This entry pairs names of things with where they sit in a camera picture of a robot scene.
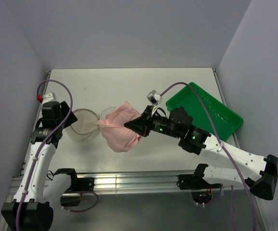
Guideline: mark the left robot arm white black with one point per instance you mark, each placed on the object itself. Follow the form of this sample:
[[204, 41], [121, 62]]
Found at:
[[32, 206]]

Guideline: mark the green plastic tray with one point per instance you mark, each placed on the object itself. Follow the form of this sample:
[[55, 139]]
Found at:
[[225, 121]]

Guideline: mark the aluminium mounting rail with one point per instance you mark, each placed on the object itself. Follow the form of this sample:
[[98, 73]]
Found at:
[[147, 182]]

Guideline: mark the pink bra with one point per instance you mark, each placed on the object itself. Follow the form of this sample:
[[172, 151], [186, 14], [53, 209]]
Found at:
[[118, 137]]

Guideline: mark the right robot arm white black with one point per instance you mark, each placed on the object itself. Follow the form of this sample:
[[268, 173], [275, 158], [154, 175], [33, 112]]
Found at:
[[259, 174]]

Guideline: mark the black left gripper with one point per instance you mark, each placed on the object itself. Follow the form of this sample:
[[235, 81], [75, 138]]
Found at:
[[65, 109]]

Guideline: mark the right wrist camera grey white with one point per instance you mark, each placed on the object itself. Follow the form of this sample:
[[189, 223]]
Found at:
[[154, 98]]

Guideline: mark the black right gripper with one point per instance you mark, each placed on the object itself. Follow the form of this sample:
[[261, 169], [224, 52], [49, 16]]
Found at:
[[142, 125]]

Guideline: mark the round mesh laundry bag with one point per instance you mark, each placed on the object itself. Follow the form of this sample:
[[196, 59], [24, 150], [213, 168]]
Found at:
[[87, 123]]

